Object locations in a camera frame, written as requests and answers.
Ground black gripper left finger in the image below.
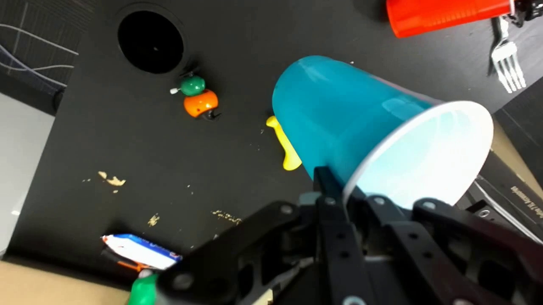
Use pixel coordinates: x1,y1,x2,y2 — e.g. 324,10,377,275
154,166,378,305

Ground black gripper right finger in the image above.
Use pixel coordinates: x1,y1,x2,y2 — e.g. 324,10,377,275
361,192,543,305

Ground blue cup with toys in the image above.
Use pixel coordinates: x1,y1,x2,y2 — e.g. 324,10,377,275
270,55,496,212

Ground orange toy piece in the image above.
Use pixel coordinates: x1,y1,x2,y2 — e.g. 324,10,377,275
182,88,222,122

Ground green toy egg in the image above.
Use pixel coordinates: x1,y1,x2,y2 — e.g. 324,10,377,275
168,75,209,99

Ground red plastic cup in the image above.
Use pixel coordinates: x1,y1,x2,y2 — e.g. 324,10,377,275
385,0,518,41

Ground yellow toy banana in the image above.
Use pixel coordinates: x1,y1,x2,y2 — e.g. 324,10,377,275
265,114,305,173

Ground light wooden desk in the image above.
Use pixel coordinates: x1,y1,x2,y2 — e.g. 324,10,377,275
489,121,543,197

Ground white blue toothpaste tube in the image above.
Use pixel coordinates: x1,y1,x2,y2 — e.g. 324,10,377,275
100,232,185,273

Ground white plastic fork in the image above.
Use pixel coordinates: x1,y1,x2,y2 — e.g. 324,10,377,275
489,16,528,95

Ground brown cardboard sheet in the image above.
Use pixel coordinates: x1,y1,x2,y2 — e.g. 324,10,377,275
0,258,132,305

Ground white floor cables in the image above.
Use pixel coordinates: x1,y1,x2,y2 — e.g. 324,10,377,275
0,21,82,88

